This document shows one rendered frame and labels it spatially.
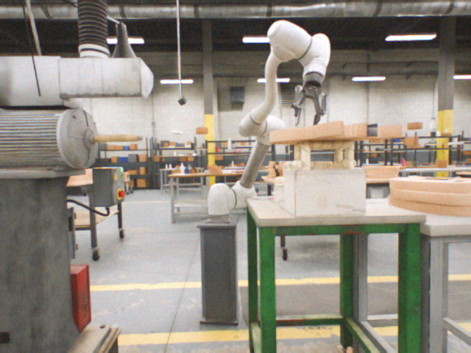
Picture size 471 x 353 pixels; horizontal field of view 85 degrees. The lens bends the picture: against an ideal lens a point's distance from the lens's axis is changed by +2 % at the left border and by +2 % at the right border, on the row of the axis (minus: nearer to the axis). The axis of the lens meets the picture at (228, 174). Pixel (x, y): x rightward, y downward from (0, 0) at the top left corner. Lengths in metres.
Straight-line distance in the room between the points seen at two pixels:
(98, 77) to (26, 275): 0.83
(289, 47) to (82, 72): 0.80
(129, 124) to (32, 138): 11.78
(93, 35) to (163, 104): 11.54
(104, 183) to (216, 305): 1.15
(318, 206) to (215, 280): 1.13
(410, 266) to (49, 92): 1.55
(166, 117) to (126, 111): 1.87
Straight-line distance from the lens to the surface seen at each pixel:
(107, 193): 1.45
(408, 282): 1.25
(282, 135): 0.99
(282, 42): 1.19
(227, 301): 2.01
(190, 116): 12.39
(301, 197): 0.98
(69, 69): 1.17
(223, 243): 1.84
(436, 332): 1.39
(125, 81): 1.08
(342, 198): 1.05
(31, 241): 1.32
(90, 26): 1.22
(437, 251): 1.27
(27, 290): 1.39
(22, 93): 1.34
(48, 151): 1.23
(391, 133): 1.09
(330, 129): 0.86
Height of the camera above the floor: 1.14
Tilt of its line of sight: 3 degrees down
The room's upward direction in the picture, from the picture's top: 1 degrees counter-clockwise
